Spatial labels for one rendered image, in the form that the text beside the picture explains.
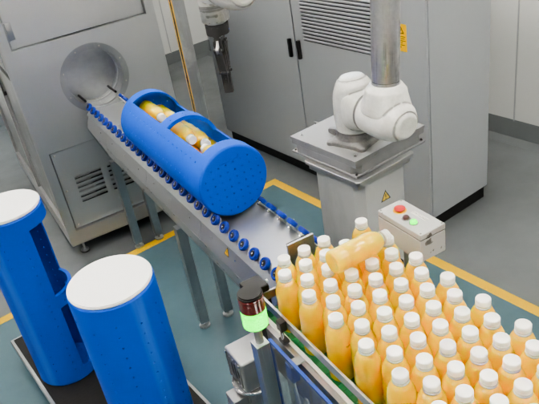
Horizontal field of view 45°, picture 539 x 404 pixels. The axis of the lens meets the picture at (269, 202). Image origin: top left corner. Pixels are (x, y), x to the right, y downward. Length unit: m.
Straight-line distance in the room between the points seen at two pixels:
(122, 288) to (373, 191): 1.05
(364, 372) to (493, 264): 2.14
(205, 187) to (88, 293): 0.58
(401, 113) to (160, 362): 1.17
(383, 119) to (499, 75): 2.64
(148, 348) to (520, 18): 3.37
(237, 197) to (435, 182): 1.65
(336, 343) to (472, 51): 2.37
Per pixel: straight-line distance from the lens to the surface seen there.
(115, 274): 2.17
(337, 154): 2.52
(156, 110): 2.97
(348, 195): 2.57
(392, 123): 2.30
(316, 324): 1.81
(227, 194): 2.41
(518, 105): 4.87
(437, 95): 3.60
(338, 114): 2.51
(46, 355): 3.10
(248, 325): 1.60
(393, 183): 2.64
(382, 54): 2.28
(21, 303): 2.94
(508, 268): 3.67
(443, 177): 3.86
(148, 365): 2.21
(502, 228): 3.98
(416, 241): 2.00
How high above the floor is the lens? 2.21
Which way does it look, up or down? 30 degrees down
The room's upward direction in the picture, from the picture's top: 10 degrees counter-clockwise
